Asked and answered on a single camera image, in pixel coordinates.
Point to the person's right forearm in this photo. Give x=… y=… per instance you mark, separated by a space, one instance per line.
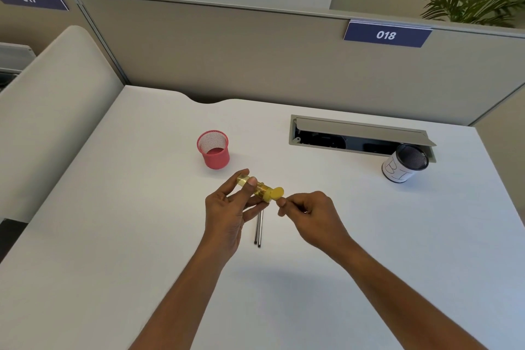
x=393 y=292

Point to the grey neighbouring desk tray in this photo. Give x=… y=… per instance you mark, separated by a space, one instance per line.
x=14 y=60

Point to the yellow transparent tube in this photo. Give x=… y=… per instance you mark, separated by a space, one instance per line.
x=256 y=189

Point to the black mesh cup white label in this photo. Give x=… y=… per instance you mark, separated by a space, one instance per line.
x=404 y=165

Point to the beige desk partition panel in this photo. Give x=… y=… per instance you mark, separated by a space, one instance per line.
x=246 y=50

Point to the person's right hand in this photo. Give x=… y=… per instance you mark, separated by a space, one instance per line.
x=318 y=218

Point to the person's right thumb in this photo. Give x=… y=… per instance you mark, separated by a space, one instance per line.
x=290 y=208

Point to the red mesh pen cup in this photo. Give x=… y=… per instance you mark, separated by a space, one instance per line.
x=213 y=151

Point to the yellow tube cap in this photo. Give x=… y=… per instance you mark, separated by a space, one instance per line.
x=274 y=194

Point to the person's left thumb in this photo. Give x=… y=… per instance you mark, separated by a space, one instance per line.
x=233 y=180

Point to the rounded beige side divider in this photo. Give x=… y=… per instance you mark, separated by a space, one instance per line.
x=49 y=116

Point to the person's left forearm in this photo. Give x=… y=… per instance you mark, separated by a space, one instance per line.
x=184 y=300

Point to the thin grey pen refill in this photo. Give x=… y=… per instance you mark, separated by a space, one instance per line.
x=256 y=226
x=261 y=228

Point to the person's left hand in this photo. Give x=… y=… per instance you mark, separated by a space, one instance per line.
x=221 y=214

